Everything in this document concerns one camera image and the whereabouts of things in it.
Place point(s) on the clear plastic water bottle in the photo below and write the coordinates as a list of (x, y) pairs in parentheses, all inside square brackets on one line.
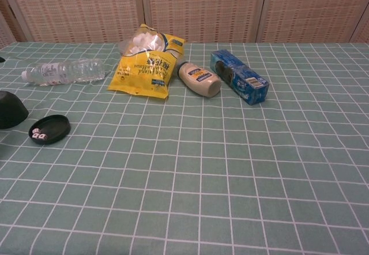
[(72, 71)]

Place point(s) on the black round container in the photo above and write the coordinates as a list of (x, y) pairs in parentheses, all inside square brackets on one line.
[(11, 110)]

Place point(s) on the woven folding screen panel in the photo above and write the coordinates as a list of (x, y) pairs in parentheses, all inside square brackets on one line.
[(364, 37), (201, 9), (80, 9), (7, 27), (311, 9)]

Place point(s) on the white die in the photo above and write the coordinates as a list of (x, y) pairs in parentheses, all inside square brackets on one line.
[(37, 130), (43, 136), (35, 135)]

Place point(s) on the yellow snack bag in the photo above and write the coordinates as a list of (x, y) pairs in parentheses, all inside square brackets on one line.
[(138, 76)]

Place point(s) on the green checked tablecloth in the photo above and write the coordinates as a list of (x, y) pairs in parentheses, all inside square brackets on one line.
[(201, 165)]

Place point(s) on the clear plastic food package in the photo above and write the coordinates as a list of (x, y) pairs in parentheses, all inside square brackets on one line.
[(125, 47)]

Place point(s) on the beige mayonnaise squeeze bottle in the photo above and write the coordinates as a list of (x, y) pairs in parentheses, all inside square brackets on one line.
[(199, 79)]

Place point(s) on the black round lid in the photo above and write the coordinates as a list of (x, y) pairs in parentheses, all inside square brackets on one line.
[(57, 128)]

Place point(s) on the blue cookie box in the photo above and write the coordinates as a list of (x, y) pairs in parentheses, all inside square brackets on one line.
[(242, 79)]

